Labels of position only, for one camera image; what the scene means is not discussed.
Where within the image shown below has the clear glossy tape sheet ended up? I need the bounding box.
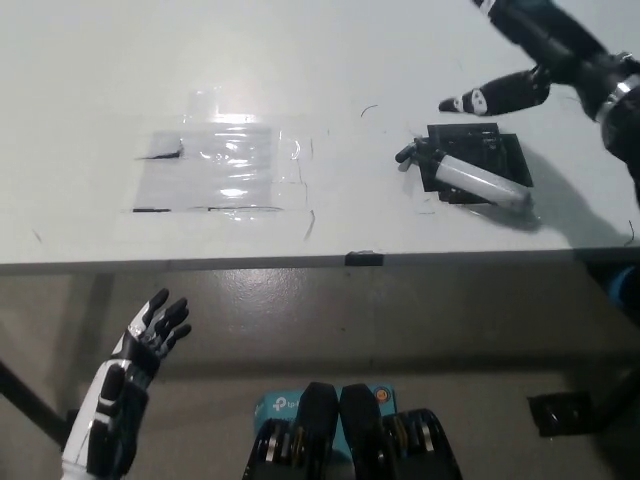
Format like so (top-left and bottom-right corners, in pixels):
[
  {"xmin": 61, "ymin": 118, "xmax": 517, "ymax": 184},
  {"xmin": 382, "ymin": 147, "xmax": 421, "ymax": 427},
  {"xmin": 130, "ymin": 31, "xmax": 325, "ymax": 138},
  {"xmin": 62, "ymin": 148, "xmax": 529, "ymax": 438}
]
[{"xmin": 119, "ymin": 89, "xmax": 314, "ymax": 217}]

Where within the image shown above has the short black tape strip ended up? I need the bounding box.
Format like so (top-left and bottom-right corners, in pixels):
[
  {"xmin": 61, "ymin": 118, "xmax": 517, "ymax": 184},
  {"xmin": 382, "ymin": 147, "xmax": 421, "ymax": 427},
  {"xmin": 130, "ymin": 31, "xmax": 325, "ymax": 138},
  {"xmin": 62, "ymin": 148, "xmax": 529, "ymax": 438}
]
[{"xmin": 344, "ymin": 250, "xmax": 385, "ymax": 268}]

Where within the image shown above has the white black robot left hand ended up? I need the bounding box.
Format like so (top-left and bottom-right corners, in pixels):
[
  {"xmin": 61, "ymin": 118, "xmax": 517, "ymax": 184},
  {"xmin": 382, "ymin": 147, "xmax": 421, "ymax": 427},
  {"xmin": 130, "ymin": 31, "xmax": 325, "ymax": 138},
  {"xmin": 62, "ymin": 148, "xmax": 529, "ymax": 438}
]
[{"xmin": 59, "ymin": 287, "xmax": 193, "ymax": 480}]

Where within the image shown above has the black slanted table leg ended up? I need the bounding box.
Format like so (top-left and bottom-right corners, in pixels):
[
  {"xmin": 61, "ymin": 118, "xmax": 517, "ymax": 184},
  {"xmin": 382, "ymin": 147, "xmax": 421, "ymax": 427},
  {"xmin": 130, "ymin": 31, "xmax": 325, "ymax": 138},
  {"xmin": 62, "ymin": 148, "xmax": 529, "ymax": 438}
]
[{"xmin": 0, "ymin": 355, "xmax": 81, "ymax": 449}]

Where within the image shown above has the black table leg with foot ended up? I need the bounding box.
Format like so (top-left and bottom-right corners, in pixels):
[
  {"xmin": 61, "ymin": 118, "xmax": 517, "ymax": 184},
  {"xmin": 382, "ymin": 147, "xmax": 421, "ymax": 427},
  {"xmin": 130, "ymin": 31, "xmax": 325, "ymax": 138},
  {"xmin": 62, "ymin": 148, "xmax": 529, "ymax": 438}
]
[{"xmin": 526, "ymin": 363, "xmax": 640, "ymax": 441}]

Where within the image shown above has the small white air pump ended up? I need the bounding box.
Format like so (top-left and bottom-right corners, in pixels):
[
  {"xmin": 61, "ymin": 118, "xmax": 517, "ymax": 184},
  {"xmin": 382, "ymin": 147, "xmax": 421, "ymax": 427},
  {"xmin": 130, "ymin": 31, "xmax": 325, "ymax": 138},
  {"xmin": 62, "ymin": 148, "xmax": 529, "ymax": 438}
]
[{"xmin": 394, "ymin": 140, "xmax": 534, "ymax": 212}]

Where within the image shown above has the black tape square patch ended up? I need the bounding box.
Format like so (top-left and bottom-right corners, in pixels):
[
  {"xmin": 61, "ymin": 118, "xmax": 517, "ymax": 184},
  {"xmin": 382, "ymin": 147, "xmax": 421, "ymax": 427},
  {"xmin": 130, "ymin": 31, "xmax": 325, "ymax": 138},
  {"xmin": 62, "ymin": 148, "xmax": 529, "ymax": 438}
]
[{"xmin": 412, "ymin": 121, "xmax": 534, "ymax": 205}]

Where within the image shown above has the blue round object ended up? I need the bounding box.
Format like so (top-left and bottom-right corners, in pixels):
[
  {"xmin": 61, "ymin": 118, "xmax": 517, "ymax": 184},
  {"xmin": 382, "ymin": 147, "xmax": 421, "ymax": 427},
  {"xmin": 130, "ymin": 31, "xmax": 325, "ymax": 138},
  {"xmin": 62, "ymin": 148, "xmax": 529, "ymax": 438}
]
[{"xmin": 606, "ymin": 266, "xmax": 640, "ymax": 307}]

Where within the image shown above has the black teal robot right hand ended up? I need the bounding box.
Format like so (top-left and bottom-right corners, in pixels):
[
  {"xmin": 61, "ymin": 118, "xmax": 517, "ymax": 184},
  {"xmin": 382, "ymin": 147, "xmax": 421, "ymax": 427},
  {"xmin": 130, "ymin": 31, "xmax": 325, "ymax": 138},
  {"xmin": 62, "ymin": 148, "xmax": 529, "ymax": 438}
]
[{"xmin": 438, "ymin": 0, "xmax": 640, "ymax": 122}]

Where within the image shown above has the teal router box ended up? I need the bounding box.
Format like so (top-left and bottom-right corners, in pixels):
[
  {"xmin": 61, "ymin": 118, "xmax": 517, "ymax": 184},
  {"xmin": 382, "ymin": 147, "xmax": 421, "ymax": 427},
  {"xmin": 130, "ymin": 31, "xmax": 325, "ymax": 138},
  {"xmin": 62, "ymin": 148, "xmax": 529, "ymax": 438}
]
[{"xmin": 253, "ymin": 386, "xmax": 399, "ymax": 454}]

